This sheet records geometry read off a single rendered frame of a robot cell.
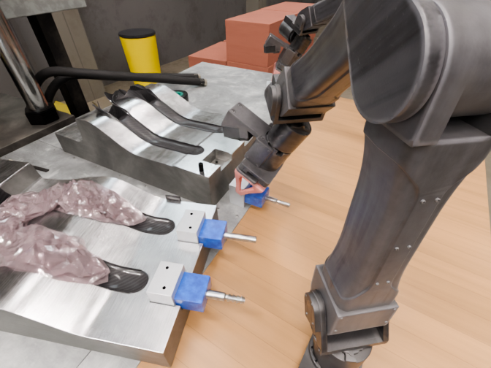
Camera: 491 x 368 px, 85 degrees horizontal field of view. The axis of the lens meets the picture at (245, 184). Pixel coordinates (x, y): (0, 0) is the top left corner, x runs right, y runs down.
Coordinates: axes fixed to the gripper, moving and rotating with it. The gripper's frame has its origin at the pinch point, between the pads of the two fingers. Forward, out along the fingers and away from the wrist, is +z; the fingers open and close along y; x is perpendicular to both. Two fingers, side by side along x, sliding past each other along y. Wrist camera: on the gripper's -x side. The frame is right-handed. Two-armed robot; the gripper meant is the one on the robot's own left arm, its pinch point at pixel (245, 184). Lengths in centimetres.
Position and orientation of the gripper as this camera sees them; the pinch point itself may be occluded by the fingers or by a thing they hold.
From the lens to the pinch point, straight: 58.6
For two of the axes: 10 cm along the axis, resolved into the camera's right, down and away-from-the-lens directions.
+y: -4.5, 5.8, -6.8
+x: 7.8, 6.2, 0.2
